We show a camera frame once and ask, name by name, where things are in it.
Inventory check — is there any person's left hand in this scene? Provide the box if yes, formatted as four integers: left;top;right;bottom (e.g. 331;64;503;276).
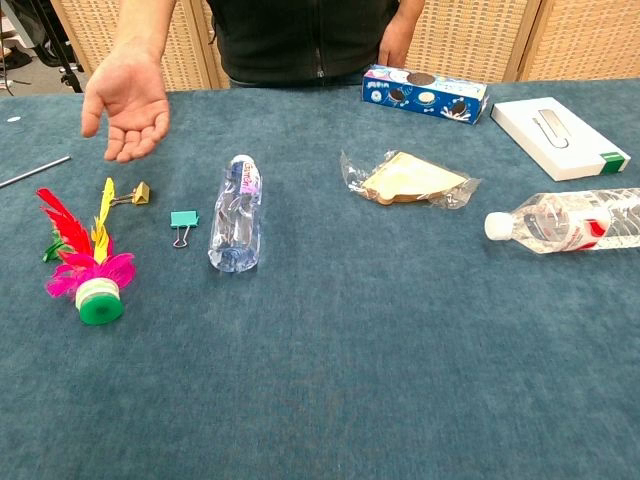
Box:
377;19;414;69

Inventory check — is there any person's right hand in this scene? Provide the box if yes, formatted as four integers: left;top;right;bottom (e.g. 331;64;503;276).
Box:
80;49;172;165

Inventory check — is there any thin metal rod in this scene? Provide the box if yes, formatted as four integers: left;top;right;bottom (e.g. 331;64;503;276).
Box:
0;155;72;190

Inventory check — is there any person's right forearm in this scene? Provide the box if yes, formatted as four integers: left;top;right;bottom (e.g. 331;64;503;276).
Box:
108;0;177;60

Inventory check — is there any person's left forearm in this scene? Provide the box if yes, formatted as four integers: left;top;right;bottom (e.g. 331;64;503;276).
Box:
389;0;427;27

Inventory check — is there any person's torso black jacket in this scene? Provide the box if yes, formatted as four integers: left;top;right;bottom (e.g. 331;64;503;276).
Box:
205;0;402;89

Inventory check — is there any blue oreo cookie box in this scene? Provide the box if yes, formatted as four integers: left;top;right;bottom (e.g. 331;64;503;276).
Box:
361;63;489;126

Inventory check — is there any black tripod stand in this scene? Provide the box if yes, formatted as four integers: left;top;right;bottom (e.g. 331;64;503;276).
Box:
29;0;85;95

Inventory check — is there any gold binder clip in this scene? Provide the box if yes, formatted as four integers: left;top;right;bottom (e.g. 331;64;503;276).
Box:
108;181;152;209

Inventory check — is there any teal binder clip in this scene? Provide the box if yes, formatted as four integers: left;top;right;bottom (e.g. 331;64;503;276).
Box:
169;209;201;250

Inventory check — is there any sandwich in clear wrapper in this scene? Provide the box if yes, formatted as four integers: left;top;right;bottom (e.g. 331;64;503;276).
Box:
339;148;483;211

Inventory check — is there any small clear water bottle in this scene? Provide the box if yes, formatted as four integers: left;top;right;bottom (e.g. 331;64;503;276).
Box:
207;153;264;274

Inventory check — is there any white flat cardboard box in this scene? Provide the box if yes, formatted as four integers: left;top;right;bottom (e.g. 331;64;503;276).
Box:
489;96;632;183

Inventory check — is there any colourful feather shuttlecock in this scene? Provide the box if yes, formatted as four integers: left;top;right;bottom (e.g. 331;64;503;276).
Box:
35;177;138;327

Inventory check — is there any large white-capped water bottle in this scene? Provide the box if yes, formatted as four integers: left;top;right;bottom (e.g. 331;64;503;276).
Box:
483;187;640;257

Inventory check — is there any blue tablecloth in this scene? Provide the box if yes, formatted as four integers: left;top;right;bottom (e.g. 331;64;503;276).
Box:
0;78;640;480

